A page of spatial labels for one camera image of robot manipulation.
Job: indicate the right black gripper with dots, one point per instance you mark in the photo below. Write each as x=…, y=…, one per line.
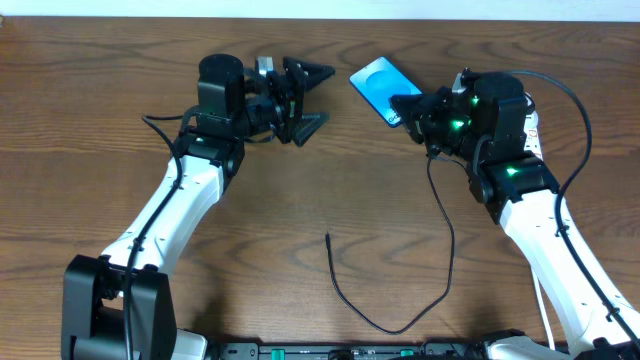
x=417, y=116

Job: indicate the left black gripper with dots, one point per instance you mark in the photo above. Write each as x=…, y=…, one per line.
x=292, y=100

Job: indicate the blue Galaxy smartphone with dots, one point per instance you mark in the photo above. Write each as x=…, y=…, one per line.
x=377, y=83

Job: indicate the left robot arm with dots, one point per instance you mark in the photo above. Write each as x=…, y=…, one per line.
x=118, y=305

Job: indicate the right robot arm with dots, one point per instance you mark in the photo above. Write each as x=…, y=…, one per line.
x=487, y=119

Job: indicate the white power strip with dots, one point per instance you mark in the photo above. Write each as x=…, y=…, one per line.
x=532, y=142

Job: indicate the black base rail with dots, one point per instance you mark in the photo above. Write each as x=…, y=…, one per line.
x=431, y=348

